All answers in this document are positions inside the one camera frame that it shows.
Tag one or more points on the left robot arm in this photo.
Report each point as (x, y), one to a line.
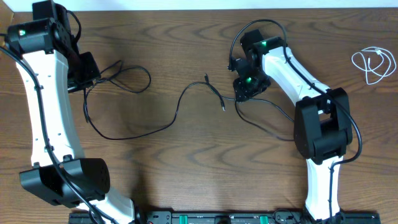
(52, 67)

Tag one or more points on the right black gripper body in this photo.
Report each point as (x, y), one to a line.
(249, 86)

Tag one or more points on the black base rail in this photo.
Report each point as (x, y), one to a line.
(280, 216)

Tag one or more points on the cardboard side panel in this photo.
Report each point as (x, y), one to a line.
(6, 16)

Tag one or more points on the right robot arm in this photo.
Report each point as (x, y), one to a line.
(322, 121)

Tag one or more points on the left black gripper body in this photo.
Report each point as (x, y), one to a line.
(86, 76)

